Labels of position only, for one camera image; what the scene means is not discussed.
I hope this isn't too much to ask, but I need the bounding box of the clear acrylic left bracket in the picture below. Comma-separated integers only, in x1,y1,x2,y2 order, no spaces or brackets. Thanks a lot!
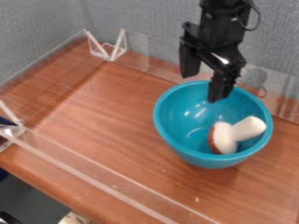
0,100,25,152

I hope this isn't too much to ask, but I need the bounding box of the clear acrylic back barrier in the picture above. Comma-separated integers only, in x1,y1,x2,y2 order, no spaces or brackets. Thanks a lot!
114,30,299,123

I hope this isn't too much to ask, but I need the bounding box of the clear acrylic barrier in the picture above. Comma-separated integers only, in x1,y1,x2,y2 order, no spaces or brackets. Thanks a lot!
114,30,299,123
0,127,219,224

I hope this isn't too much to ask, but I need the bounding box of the blue plastic bowl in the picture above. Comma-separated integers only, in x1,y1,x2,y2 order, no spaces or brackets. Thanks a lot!
153,80,273,169

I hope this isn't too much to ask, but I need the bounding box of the clear acrylic corner bracket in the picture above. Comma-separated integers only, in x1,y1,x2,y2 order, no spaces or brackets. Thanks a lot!
84,29,126,62

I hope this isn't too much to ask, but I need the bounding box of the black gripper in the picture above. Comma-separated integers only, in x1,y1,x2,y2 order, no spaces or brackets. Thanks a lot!
179,0,248,103

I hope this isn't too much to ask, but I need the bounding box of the red toy mushroom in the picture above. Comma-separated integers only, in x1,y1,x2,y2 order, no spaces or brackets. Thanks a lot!
208,115,267,155

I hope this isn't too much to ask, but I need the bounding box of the clear acrylic front barrier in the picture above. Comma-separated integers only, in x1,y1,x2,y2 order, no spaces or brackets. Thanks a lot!
0,127,219,224

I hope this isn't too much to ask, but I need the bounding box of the black cable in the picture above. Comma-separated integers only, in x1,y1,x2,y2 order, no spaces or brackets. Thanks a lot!
235,0,261,32

